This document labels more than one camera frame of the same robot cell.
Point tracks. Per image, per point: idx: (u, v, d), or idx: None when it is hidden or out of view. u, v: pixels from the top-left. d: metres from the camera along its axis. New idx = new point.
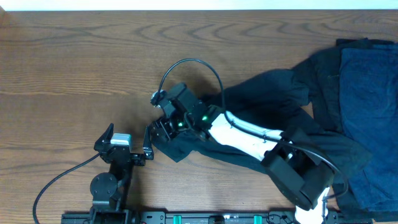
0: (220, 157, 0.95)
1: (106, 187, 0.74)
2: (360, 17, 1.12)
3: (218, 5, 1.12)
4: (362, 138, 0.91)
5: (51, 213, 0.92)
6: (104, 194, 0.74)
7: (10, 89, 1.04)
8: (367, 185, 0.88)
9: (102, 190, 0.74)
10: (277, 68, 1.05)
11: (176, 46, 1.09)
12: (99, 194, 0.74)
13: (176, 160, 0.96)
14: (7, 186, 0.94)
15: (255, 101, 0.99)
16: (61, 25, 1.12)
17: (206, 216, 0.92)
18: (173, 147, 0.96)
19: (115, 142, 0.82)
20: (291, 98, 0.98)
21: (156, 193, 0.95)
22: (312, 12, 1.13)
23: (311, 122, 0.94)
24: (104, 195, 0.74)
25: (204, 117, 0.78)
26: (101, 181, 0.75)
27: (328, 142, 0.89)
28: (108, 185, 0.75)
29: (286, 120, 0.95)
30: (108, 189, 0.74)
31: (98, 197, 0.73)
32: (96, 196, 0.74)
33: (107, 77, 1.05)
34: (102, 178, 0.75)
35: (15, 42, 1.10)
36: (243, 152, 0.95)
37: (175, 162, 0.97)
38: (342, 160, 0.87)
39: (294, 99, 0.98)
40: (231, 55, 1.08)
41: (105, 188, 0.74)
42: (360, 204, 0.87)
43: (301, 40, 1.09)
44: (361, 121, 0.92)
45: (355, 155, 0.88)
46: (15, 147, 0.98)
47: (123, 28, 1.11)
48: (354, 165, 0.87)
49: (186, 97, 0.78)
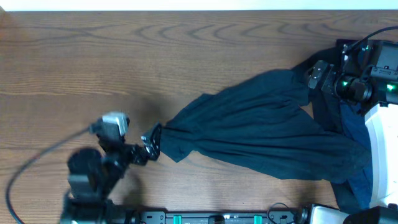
0: (220, 157, 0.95)
1: (87, 162, 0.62)
2: (360, 17, 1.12)
3: (218, 7, 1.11)
4: (362, 137, 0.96)
5: (51, 214, 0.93)
6: (83, 168, 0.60)
7: (10, 89, 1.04)
8: (367, 185, 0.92)
9: (81, 164, 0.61)
10: (277, 68, 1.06)
11: (176, 46, 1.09)
12: (77, 167, 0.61)
13: (177, 160, 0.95)
14: (7, 186, 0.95)
15: (255, 102, 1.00)
16: (61, 26, 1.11)
17: (206, 216, 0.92)
18: (173, 147, 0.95)
19: (106, 118, 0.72)
20: (290, 98, 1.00)
21: (157, 193, 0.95)
22: (312, 12, 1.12)
23: (311, 121, 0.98)
24: (84, 170, 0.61)
25: (390, 87, 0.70)
26: (82, 155, 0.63)
27: (327, 142, 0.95)
28: (89, 160, 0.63)
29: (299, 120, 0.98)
30: (88, 163, 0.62)
31: (75, 172, 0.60)
32: (73, 170, 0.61)
33: (107, 77, 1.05)
34: (84, 152, 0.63)
35: (16, 42, 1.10)
36: (244, 152, 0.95)
37: (176, 162, 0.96)
38: (341, 160, 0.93)
39: (294, 99, 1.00)
40: (231, 55, 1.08)
41: (86, 163, 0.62)
42: (360, 204, 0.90)
43: (301, 40, 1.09)
44: (361, 120, 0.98)
45: (354, 155, 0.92)
46: (15, 147, 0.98)
47: (123, 28, 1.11)
48: (354, 165, 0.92)
49: (387, 53, 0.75)
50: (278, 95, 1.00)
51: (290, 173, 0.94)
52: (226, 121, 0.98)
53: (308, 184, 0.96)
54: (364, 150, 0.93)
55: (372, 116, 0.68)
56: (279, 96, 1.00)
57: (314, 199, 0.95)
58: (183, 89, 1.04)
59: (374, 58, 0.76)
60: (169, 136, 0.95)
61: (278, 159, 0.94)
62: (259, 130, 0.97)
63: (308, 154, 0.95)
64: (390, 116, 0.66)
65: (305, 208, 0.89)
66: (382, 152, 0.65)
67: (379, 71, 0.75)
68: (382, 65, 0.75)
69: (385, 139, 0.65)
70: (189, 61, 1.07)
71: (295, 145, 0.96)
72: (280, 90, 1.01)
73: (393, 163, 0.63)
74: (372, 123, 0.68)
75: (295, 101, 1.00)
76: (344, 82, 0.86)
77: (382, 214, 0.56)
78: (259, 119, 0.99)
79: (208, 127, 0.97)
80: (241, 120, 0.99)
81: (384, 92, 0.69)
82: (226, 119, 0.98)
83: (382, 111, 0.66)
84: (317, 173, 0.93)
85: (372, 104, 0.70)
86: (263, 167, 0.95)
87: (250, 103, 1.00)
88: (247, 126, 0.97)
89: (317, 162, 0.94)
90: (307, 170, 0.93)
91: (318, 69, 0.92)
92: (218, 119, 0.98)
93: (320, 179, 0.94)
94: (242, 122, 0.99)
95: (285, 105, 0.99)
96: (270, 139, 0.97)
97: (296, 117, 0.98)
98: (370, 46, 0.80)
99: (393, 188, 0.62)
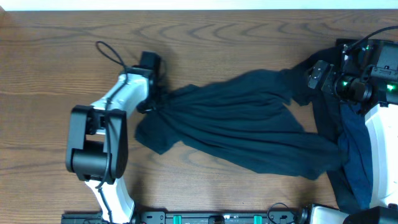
0: (217, 155, 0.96)
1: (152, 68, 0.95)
2: (360, 16, 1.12)
3: (218, 5, 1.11)
4: (362, 137, 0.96)
5: (52, 213, 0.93)
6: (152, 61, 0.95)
7: (10, 89, 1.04)
8: (367, 185, 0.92)
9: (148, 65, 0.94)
10: (277, 68, 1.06)
11: (176, 46, 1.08)
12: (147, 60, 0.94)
13: (160, 153, 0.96)
14: (7, 187, 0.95)
15: (239, 99, 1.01)
16: (61, 25, 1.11)
17: (206, 216, 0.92)
18: (157, 139, 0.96)
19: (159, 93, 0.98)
20: (274, 96, 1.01)
21: (157, 193, 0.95)
22: (312, 12, 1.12)
23: (291, 121, 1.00)
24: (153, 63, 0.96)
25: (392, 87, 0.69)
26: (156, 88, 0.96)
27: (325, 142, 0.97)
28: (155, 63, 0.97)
29: (278, 117, 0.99)
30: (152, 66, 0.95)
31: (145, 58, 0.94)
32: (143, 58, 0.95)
33: (107, 77, 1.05)
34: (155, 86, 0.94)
35: (16, 42, 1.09)
36: (224, 145, 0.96)
37: (158, 154, 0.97)
38: (316, 158, 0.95)
39: (277, 97, 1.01)
40: (231, 55, 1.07)
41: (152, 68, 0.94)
42: (360, 205, 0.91)
43: (301, 40, 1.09)
44: (361, 120, 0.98)
45: (335, 156, 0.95)
46: (15, 147, 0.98)
47: (122, 28, 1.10)
48: (330, 163, 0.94)
49: (387, 53, 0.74)
50: (262, 94, 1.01)
51: (268, 168, 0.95)
52: (208, 113, 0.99)
53: (308, 184, 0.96)
54: (341, 150, 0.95)
55: (373, 116, 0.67)
56: (263, 94, 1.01)
57: (314, 199, 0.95)
58: (163, 82, 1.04)
59: (375, 58, 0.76)
60: (152, 129, 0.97)
61: (257, 154, 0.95)
62: (240, 124, 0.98)
63: (286, 149, 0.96)
64: (390, 116, 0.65)
65: (305, 208, 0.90)
66: (384, 153, 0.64)
67: (379, 71, 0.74)
68: (382, 65, 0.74)
69: (385, 139, 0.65)
70: (189, 61, 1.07)
71: (275, 139, 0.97)
72: (265, 89, 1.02)
73: (394, 163, 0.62)
74: (372, 123, 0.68)
75: (278, 99, 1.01)
76: (344, 82, 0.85)
77: (381, 214, 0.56)
78: (243, 115, 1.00)
79: (191, 119, 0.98)
80: (224, 114, 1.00)
81: (384, 92, 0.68)
82: (209, 111, 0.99)
83: (383, 111, 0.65)
84: (293, 168, 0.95)
85: (372, 104, 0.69)
86: (242, 159, 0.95)
87: (234, 99, 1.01)
88: (229, 121, 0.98)
89: (295, 157, 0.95)
90: (284, 165, 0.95)
91: (318, 70, 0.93)
92: (202, 111, 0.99)
93: (296, 174, 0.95)
94: (225, 116, 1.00)
95: (269, 103, 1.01)
96: (250, 132, 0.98)
97: (280, 116, 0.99)
98: (371, 48, 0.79)
99: (393, 188, 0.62)
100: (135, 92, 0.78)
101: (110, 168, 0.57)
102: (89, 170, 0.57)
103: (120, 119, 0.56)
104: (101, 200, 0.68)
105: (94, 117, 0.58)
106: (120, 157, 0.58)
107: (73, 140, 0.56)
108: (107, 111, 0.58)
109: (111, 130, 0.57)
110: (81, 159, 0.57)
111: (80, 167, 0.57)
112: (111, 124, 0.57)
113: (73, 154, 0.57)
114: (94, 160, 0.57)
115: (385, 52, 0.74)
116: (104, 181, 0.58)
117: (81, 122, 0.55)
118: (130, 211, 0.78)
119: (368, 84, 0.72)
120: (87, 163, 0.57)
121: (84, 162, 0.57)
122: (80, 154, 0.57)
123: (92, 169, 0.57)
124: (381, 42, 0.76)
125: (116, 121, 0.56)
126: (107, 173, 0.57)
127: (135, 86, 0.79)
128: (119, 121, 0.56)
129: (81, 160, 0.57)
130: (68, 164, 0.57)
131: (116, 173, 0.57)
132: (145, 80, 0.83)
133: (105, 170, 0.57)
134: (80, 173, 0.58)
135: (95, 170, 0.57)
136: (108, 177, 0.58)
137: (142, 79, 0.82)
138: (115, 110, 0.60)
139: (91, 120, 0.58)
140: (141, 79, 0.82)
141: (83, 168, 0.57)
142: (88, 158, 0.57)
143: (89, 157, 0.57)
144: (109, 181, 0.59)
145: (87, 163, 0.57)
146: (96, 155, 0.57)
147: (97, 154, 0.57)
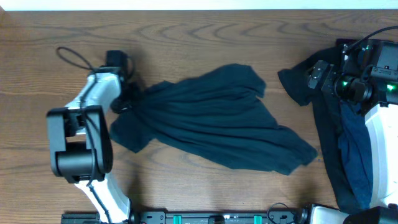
0: (204, 154, 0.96)
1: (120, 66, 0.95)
2: (360, 16, 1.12)
3: (218, 5, 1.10)
4: (362, 137, 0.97)
5: (52, 213, 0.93)
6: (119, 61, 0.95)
7: (10, 89, 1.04)
8: (367, 185, 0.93)
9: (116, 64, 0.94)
10: (276, 68, 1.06)
11: (176, 46, 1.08)
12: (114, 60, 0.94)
13: (137, 151, 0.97)
14: (7, 187, 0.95)
15: (239, 99, 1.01)
16: (61, 25, 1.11)
17: (206, 216, 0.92)
18: (133, 137, 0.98)
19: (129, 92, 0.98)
20: (248, 89, 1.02)
21: (157, 193, 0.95)
22: (312, 12, 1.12)
23: (265, 115, 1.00)
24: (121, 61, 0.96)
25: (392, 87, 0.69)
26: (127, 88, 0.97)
27: (324, 142, 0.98)
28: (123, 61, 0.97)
29: (251, 111, 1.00)
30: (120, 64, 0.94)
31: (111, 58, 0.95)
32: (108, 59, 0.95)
33: None
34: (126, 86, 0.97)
35: (16, 42, 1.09)
36: (198, 142, 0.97)
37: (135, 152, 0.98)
38: (289, 154, 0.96)
39: (251, 90, 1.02)
40: (231, 55, 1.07)
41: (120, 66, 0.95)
42: (361, 205, 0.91)
43: (301, 40, 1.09)
44: (360, 119, 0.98)
45: (307, 152, 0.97)
46: (15, 147, 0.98)
47: (122, 28, 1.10)
48: (301, 159, 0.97)
49: (387, 53, 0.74)
50: (237, 88, 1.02)
51: (242, 163, 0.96)
52: (183, 110, 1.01)
53: (308, 184, 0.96)
54: (311, 148, 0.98)
55: (373, 117, 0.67)
56: (237, 88, 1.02)
57: (314, 199, 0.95)
58: (135, 78, 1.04)
59: (375, 57, 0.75)
60: (126, 126, 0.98)
61: (231, 149, 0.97)
62: (214, 119, 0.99)
63: (260, 145, 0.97)
64: (390, 116, 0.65)
65: (305, 208, 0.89)
66: (384, 153, 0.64)
67: (379, 71, 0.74)
68: (382, 65, 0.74)
69: (384, 139, 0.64)
70: (189, 61, 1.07)
71: (250, 135, 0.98)
72: (239, 83, 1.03)
73: (394, 163, 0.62)
74: (372, 123, 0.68)
75: (252, 93, 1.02)
76: (344, 82, 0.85)
77: (382, 214, 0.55)
78: (216, 110, 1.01)
79: (166, 117, 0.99)
80: (199, 110, 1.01)
81: (384, 93, 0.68)
82: (184, 107, 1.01)
83: (383, 112, 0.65)
84: (265, 165, 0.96)
85: (372, 104, 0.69)
86: (216, 155, 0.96)
87: (211, 94, 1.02)
88: (203, 116, 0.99)
89: (268, 152, 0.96)
90: (257, 161, 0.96)
91: (318, 69, 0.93)
92: (178, 108, 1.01)
93: (268, 170, 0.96)
94: (200, 112, 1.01)
95: (244, 97, 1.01)
96: (224, 128, 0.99)
97: (254, 109, 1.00)
98: (371, 48, 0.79)
99: (393, 188, 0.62)
100: (107, 90, 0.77)
101: (97, 162, 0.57)
102: (77, 170, 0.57)
103: (98, 114, 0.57)
104: (94, 199, 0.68)
105: (71, 119, 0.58)
106: (104, 150, 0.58)
107: (54, 144, 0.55)
108: (83, 109, 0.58)
109: (88, 126, 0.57)
110: (66, 161, 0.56)
111: (67, 169, 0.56)
112: (89, 119, 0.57)
113: (58, 157, 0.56)
114: (79, 159, 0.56)
115: (385, 52, 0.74)
116: (93, 177, 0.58)
117: (58, 126, 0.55)
118: (127, 208, 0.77)
119: (368, 84, 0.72)
120: (74, 164, 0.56)
121: (69, 163, 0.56)
122: (64, 156, 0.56)
123: (79, 168, 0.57)
124: (381, 42, 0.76)
125: (92, 115, 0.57)
126: (95, 168, 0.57)
127: (107, 84, 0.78)
128: (97, 114, 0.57)
129: (67, 162, 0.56)
130: (53, 169, 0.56)
131: (103, 166, 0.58)
132: (115, 76, 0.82)
133: (92, 167, 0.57)
134: (68, 175, 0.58)
135: (82, 169, 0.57)
136: (96, 173, 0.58)
137: (111, 76, 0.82)
138: (90, 106, 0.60)
139: (68, 121, 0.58)
140: (111, 76, 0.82)
141: (70, 170, 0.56)
142: (73, 158, 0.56)
143: (74, 157, 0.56)
144: (99, 177, 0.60)
145: (74, 164, 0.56)
146: (81, 154, 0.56)
147: (81, 153, 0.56)
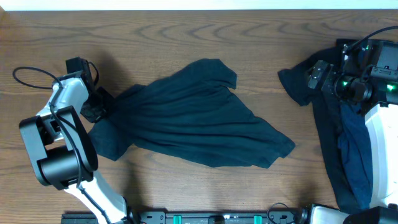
0: (181, 155, 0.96)
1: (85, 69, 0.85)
2: (361, 16, 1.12)
3: (218, 5, 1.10)
4: (362, 137, 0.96)
5: (52, 213, 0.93)
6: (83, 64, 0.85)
7: (10, 89, 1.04)
8: (367, 185, 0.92)
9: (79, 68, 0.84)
10: (276, 68, 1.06)
11: (176, 46, 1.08)
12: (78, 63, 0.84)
13: (114, 159, 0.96)
14: (7, 186, 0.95)
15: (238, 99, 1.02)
16: (61, 25, 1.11)
17: (206, 216, 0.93)
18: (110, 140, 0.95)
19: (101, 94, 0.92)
20: (221, 83, 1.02)
21: (157, 193, 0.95)
22: (312, 12, 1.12)
23: (240, 109, 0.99)
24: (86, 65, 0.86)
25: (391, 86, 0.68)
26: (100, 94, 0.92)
27: (323, 142, 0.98)
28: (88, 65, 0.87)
29: (227, 106, 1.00)
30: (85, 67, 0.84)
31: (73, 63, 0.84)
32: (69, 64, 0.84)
33: (107, 77, 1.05)
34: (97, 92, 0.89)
35: (16, 42, 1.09)
36: (177, 143, 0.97)
37: (114, 160, 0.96)
38: (267, 146, 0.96)
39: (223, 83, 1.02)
40: (231, 55, 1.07)
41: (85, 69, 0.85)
42: (361, 205, 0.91)
43: (301, 40, 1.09)
44: (360, 119, 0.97)
45: (285, 143, 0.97)
46: (15, 147, 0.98)
47: (122, 28, 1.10)
48: (278, 152, 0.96)
49: (387, 53, 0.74)
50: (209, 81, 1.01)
51: (224, 160, 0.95)
52: (160, 111, 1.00)
53: (308, 184, 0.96)
54: (288, 141, 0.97)
55: (372, 116, 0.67)
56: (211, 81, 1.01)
57: (314, 199, 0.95)
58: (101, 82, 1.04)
59: (374, 58, 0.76)
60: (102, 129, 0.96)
61: (212, 148, 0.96)
62: (193, 118, 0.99)
63: (239, 140, 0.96)
64: (390, 116, 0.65)
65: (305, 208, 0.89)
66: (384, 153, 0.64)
67: (379, 71, 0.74)
68: (382, 65, 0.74)
69: (384, 139, 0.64)
70: (189, 61, 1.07)
71: (230, 132, 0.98)
72: (212, 77, 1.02)
73: (393, 163, 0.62)
74: (372, 123, 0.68)
75: (225, 89, 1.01)
76: (344, 82, 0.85)
77: (382, 215, 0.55)
78: (193, 107, 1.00)
79: (143, 120, 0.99)
80: (175, 111, 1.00)
81: (384, 92, 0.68)
82: (160, 109, 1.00)
83: (382, 112, 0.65)
84: (244, 160, 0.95)
85: (372, 104, 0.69)
86: (196, 156, 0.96)
87: (185, 93, 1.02)
88: (181, 116, 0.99)
89: (247, 146, 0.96)
90: (237, 157, 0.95)
91: (318, 69, 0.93)
92: (153, 109, 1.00)
93: (249, 164, 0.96)
94: (176, 112, 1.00)
95: (217, 91, 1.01)
96: (202, 127, 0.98)
97: (230, 104, 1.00)
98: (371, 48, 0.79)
99: (393, 188, 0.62)
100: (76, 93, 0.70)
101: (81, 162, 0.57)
102: (63, 174, 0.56)
103: (71, 113, 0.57)
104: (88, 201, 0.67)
105: (46, 127, 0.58)
106: (87, 149, 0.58)
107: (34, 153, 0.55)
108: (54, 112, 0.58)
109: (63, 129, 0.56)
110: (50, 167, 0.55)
111: (53, 175, 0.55)
112: (62, 121, 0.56)
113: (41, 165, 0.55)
114: (63, 163, 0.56)
115: (385, 52, 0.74)
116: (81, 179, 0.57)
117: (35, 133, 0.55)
118: (123, 205, 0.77)
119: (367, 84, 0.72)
120: (58, 168, 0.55)
121: (54, 168, 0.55)
122: (48, 163, 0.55)
123: (66, 172, 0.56)
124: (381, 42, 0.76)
125: (66, 116, 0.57)
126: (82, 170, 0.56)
127: (74, 88, 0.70)
128: (70, 114, 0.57)
129: (51, 167, 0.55)
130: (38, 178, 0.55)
131: (89, 165, 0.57)
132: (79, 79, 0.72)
133: (78, 167, 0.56)
134: (55, 182, 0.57)
135: (68, 172, 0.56)
136: (84, 173, 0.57)
137: (76, 78, 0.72)
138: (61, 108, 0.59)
139: (43, 129, 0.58)
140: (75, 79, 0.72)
141: (56, 175, 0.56)
142: (56, 163, 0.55)
143: (58, 161, 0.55)
144: (88, 177, 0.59)
145: (58, 169, 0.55)
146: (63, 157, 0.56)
147: (63, 157, 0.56)
